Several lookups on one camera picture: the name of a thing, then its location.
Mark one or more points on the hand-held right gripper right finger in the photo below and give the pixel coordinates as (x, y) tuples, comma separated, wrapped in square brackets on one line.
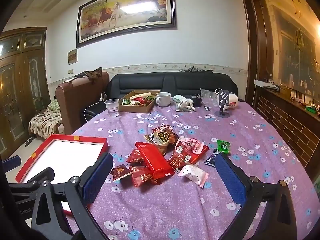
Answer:
[(231, 180)]

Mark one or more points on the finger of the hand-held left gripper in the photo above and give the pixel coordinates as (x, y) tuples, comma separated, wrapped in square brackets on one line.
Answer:
[(37, 176), (10, 161)]

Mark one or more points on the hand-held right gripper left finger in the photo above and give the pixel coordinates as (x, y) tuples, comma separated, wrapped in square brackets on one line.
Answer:
[(97, 180)]

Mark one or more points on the red box with white inside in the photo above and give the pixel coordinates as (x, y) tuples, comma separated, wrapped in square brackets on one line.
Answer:
[(62, 155)]

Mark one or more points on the pink bear print snack packet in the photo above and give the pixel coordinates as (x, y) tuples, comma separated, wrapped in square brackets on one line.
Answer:
[(193, 145)]

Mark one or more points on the brown round label snack packet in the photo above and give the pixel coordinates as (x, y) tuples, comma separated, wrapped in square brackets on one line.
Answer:
[(160, 138)]

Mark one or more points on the small dark red snack packet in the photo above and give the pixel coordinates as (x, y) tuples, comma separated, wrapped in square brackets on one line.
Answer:
[(121, 172)]

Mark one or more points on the dark slipper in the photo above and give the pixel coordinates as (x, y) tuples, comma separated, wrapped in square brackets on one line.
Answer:
[(30, 142)]

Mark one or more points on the dark blue snack packet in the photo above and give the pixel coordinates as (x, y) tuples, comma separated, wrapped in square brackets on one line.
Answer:
[(211, 158)]

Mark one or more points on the green snack packet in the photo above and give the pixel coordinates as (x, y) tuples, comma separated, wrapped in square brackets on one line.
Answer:
[(223, 147)]

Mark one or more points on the white and pink snack packet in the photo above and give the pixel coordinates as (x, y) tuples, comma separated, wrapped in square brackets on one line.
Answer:
[(193, 174)]

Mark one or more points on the long shiny red snack packet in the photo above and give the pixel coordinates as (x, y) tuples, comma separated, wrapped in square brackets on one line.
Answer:
[(153, 161)]

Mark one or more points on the purple floral tablecloth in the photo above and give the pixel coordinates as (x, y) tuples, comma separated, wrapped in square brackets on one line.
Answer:
[(175, 205)]

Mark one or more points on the green patterned pillow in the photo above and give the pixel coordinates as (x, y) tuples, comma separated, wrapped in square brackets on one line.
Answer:
[(53, 105)]

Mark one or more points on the clear plastic cup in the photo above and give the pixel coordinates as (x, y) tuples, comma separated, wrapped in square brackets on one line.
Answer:
[(112, 107)]

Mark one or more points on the small metal clipper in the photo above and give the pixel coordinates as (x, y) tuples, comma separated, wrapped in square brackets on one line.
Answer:
[(207, 108)]

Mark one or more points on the wooden brick pattern counter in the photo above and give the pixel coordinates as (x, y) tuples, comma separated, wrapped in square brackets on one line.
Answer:
[(282, 120)]

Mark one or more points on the cardboard box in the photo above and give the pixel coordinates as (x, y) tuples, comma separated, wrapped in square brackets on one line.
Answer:
[(135, 108)]

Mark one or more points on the red and white snack packet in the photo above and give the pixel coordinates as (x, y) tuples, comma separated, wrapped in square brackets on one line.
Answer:
[(161, 128)]

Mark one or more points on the black phone stand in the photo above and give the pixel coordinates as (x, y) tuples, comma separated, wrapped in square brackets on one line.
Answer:
[(222, 97)]

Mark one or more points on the wooden cabinet with glass doors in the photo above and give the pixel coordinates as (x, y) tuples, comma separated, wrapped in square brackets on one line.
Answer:
[(25, 80)]

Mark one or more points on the brown armchair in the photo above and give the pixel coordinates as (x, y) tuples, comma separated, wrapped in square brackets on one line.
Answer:
[(75, 100)]

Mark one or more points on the grey flat notebook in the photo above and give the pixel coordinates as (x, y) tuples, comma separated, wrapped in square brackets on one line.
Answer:
[(183, 110)]

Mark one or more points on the black pouch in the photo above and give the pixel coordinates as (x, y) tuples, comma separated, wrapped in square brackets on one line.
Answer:
[(196, 101)]

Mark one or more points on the white plush toy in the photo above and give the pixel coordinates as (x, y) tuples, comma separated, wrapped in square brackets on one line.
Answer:
[(186, 103)]

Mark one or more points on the clear plastic bag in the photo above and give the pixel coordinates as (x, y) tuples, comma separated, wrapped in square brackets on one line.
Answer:
[(207, 93)]

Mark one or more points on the pile of assorted sweets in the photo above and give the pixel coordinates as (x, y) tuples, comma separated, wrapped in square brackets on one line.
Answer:
[(140, 101)]

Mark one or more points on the pale green cloth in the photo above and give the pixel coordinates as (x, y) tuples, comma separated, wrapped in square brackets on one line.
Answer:
[(178, 98)]

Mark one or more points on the white mug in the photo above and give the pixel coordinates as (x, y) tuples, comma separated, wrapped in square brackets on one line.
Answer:
[(163, 100)]

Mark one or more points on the dark cloth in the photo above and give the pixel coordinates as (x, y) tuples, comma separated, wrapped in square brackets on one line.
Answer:
[(91, 75)]

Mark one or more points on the black leather sofa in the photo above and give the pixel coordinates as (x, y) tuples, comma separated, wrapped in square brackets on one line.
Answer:
[(150, 82)]

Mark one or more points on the grey clothes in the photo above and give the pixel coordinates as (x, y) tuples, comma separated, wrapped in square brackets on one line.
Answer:
[(195, 69)]

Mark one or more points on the framed horse painting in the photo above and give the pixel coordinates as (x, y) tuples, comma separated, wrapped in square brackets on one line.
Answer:
[(125, 12)]

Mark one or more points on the small framed wall picture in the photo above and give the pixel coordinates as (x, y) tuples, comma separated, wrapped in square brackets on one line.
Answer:
[(72, 57)]

